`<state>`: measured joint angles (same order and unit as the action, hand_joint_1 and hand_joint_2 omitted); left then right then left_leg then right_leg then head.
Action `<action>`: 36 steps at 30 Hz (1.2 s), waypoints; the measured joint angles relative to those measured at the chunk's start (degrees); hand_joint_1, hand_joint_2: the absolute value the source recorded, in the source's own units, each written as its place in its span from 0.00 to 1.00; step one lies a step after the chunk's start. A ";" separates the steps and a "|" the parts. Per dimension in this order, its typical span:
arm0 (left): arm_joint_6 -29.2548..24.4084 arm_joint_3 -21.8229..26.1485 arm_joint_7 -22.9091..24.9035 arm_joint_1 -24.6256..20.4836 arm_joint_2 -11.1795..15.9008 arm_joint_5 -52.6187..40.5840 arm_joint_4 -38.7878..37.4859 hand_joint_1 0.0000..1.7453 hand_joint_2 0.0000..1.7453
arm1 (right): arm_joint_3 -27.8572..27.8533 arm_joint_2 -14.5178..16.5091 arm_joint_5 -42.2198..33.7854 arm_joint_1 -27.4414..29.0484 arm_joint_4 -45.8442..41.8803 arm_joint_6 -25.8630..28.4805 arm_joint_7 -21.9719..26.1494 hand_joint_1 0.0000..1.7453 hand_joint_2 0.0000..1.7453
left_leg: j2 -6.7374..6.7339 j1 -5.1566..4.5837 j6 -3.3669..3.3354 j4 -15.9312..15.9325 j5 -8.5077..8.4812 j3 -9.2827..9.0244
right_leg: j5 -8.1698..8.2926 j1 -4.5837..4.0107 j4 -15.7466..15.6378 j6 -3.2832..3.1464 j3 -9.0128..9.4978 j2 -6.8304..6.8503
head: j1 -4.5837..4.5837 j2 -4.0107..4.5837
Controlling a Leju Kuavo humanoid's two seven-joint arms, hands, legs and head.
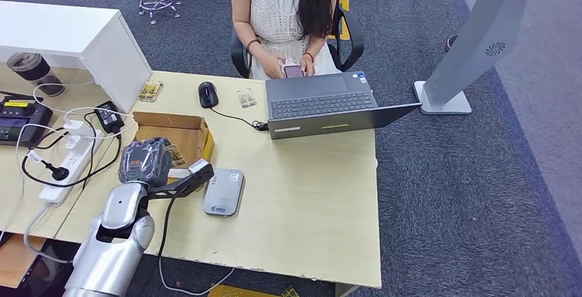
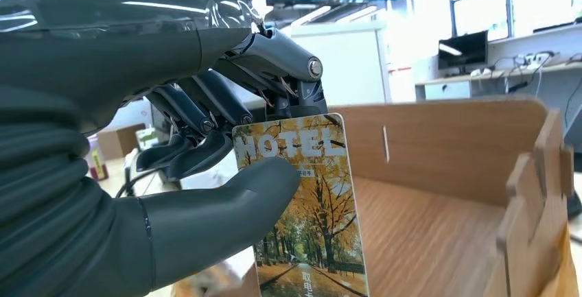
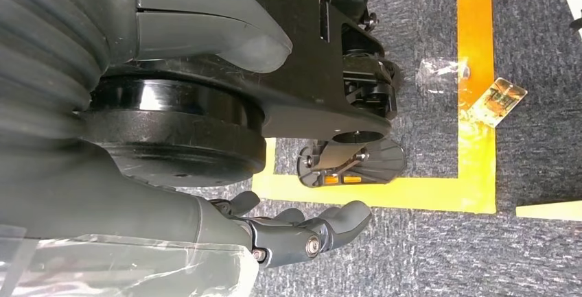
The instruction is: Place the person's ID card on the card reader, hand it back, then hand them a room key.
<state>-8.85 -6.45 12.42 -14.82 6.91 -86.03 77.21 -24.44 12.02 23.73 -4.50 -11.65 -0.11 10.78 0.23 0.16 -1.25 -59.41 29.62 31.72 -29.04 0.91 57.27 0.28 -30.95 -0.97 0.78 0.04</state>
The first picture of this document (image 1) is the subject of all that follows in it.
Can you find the person's left hand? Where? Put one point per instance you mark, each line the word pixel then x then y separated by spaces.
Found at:
pixel 308 65

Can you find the person's right hand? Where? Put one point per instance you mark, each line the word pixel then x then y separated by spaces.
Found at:
pixel 274 67

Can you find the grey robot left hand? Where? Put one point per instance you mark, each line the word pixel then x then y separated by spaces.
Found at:
pixel 145 163

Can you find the dark pink smartphone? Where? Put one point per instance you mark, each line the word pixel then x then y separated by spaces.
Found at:
pixel 293 72

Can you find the golden room key card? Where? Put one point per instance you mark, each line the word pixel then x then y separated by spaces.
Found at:
pixel 176 156

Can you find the pale ID card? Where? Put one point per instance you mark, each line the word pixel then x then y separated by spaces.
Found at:
pixel 246 98

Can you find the person's right forearm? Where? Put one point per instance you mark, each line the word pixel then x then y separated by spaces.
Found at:
pixel 254 40

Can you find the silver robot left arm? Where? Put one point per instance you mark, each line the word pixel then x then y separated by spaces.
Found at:
pixel 113 240

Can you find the person's left forearm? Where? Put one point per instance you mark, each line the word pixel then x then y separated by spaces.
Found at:
pixel 316 47

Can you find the white paper card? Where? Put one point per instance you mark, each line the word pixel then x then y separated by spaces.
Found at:
pixel 179 173

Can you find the person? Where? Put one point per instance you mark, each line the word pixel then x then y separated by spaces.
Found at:
pixel 273 13

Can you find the black coil wrist band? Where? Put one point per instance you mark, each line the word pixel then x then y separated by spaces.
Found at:
pixel 253 43

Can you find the black office chair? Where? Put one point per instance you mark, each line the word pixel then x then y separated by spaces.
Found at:
pixel 238 54

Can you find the grey laptop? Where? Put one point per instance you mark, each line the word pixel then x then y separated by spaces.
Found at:
pixel 318 104

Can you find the open cardboard box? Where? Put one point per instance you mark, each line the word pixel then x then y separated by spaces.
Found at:
pixel 182 133

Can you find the yellow floor object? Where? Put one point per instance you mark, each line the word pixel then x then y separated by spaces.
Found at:
pixel 343 22

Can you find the black power adapter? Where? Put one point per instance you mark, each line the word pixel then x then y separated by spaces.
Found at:
pixel 109 117

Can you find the white power strip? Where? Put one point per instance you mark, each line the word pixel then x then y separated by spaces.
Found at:
pixel 75 161

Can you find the black computer mouse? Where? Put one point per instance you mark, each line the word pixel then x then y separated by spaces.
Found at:
pixel 208 95

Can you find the stack of golden cards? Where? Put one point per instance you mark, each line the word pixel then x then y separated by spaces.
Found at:
pixel 150 91

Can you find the white charger plug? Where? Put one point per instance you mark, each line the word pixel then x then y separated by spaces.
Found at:
pixel 72 125
pixel 72 142

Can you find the black control device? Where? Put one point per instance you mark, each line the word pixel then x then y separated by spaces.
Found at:
pixel 20 120

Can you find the black round floor object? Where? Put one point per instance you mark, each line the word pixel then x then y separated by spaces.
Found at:
pixel 450 44

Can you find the black lidded coffee cup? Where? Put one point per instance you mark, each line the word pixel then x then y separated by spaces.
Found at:
pixel 34 72

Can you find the yellow box under desk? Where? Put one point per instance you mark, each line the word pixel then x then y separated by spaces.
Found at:
pixel 236 291

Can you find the white cabinet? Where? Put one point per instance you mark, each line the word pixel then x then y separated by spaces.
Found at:
pixel 54 31

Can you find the wooden board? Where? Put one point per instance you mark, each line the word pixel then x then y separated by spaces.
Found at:
pixel 16 258

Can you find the grey kiosk stand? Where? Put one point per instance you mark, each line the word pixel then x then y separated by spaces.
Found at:
pixel 482 36

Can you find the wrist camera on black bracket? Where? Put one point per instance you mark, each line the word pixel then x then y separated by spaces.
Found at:
pixel 191 179

